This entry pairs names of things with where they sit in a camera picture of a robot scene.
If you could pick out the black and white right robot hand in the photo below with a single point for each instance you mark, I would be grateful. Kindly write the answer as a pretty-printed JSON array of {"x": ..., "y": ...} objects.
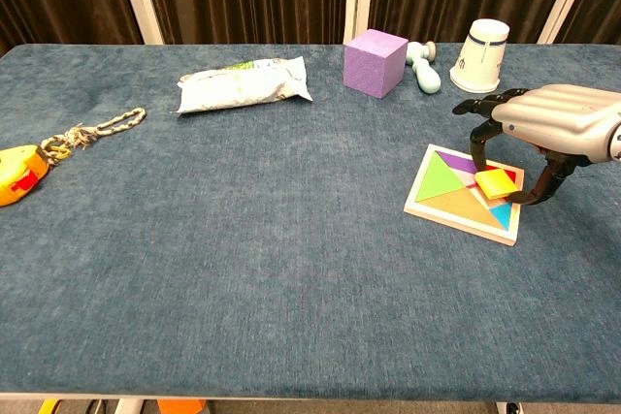
[{"x": 553, "y": 111}]

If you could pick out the small yellow block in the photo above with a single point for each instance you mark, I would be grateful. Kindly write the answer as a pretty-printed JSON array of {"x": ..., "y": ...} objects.
[{"x": 496, "y": 183}]

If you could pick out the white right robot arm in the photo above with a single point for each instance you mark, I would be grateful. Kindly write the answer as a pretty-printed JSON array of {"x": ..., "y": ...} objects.
[{"x": 617, "y": 142}]

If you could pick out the colourful wooden tangram puzzle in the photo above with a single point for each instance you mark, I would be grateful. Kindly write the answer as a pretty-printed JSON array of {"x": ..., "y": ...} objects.
[{"x": 444, "y": 191}]

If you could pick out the white paper cup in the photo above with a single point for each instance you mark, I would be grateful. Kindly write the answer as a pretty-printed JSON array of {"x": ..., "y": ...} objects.
[{"x": 480, "y": 57}]

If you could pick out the light blue toy hammer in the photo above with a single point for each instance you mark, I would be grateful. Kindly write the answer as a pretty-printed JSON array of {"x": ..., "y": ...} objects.
[{"x": 424, "y": 74}]

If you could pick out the purple foam cube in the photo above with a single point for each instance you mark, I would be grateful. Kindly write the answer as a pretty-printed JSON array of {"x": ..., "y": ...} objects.
[{"x": 371, "y": 65}]

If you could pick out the white snack bag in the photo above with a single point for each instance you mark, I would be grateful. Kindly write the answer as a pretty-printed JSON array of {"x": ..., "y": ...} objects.
[{"x": 242, "y": 86}]

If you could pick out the blue table cloth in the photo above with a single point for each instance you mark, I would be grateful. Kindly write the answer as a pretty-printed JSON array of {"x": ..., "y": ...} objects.
[{"x": 271, "y": 264}]

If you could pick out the orange object under table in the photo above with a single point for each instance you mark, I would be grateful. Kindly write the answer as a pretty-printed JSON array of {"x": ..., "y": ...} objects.
[{"x": 180, "y": 407}]

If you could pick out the yellow orange toy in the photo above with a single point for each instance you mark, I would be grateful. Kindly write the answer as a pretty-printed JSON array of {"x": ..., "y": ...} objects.
[{"x": 19, "y": 176}]

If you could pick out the yellow floor tape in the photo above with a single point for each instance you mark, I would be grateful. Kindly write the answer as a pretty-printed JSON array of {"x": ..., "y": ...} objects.
[{"x": 48, "y": 407}]

